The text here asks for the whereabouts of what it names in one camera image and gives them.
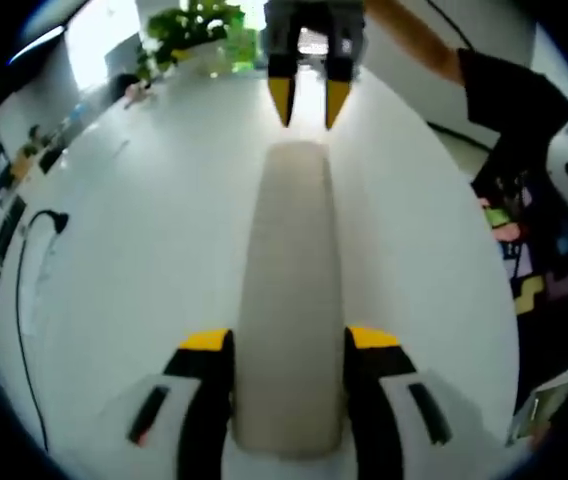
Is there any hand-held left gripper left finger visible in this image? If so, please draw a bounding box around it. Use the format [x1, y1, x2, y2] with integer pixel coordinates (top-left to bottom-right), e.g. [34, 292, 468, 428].
[96, 328, 238, 480]

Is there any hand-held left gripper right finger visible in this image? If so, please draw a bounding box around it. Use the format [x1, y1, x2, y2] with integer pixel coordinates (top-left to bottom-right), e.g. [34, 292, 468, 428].
[344, 324, 513, 480]

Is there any potted green plant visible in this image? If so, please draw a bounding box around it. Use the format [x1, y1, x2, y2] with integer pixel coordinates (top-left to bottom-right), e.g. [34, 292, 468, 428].
[136, 0, 245, 81]

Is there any small toy figure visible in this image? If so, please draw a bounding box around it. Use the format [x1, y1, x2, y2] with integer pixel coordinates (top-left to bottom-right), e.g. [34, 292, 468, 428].
[122, 82, 158, 109]

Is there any shiny flat packet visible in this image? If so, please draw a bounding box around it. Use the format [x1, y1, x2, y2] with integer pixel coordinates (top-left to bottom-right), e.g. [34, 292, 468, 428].
[507, 382, 568, 447]

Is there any black chair back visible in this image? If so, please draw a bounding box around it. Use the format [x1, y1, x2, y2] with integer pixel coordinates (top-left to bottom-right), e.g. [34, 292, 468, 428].
[112, 73, 141, 97]

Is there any grey standing board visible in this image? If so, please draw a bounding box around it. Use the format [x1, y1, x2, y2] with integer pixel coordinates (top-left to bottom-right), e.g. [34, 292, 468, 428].
[103, 34, 143, 77]

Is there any straight ceiling light strip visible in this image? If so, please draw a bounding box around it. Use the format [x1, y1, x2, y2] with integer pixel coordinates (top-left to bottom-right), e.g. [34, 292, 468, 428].
[6, 24, 66, 67]

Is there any cardboard box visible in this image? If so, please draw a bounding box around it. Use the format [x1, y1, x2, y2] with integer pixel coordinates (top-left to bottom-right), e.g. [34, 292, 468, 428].
[11, 154, 33, 179]

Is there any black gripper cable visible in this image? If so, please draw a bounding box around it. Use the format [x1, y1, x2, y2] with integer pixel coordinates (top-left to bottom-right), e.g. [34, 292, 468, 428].
[426, 0, 476, 52]

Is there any black power cable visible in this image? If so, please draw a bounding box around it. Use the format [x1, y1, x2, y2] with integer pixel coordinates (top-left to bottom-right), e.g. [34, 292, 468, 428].
[13, 209, 71, 451]

